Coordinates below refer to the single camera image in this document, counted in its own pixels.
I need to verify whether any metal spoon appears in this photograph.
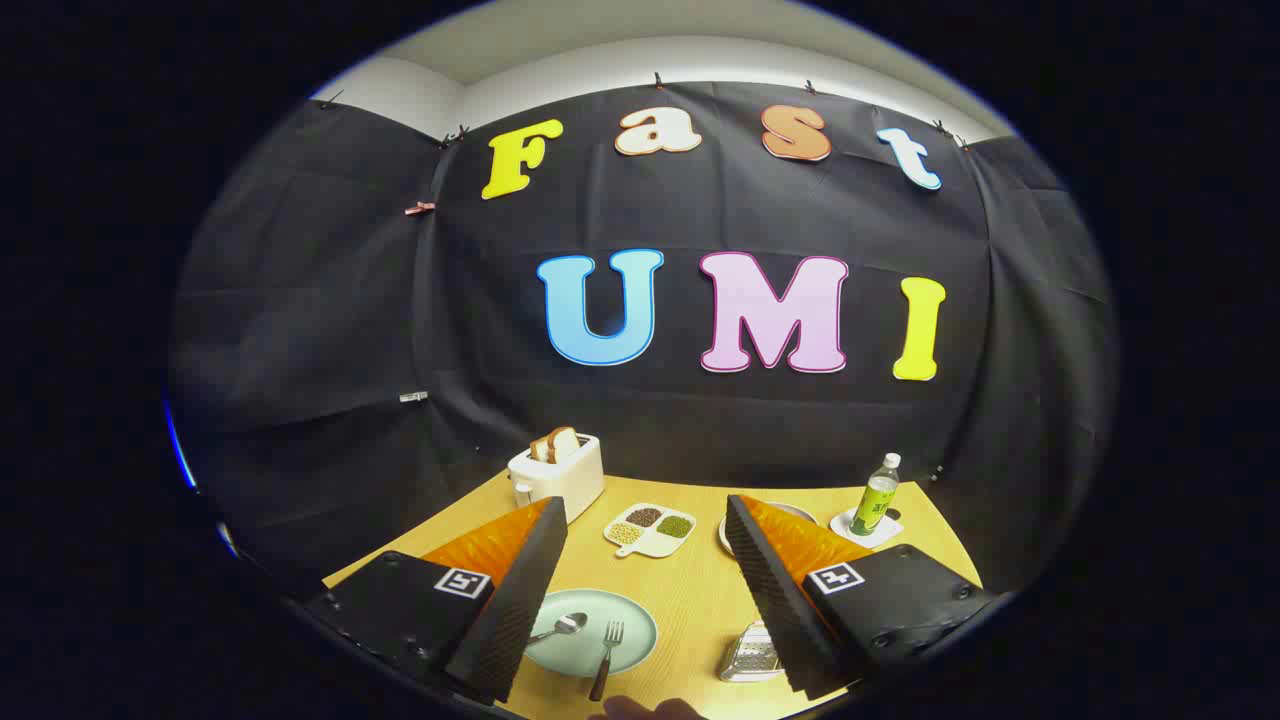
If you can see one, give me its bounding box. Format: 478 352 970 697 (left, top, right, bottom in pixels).
528 613 589 646

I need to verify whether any perforated metal tray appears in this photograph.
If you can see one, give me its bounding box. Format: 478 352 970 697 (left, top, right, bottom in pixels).
718 618 786 684

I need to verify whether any light green round plate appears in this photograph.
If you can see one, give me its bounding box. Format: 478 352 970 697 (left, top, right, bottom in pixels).
523 589 659 679

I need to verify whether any green label drink bottle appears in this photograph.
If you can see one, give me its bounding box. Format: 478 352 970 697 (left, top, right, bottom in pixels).
848 452 902 538

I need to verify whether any white divided dish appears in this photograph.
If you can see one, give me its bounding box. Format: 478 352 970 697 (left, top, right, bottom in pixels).
603 502 697 558

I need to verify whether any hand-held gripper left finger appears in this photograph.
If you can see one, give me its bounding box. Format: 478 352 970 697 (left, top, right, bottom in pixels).
303 495 569 706

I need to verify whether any white toaster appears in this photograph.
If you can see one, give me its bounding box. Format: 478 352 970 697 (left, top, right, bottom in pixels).
507 432 606 525

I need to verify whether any dark-handled metal fork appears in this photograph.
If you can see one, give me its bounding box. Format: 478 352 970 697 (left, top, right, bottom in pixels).
588 620 626 702

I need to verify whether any white square coaster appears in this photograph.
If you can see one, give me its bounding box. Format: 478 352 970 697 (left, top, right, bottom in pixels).
829 508 904 550

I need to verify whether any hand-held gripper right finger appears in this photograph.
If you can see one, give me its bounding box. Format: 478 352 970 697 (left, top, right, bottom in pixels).
724 493 998 701

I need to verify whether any white oval food plate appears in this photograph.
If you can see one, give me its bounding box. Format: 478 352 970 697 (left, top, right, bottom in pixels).
717 501 821 557

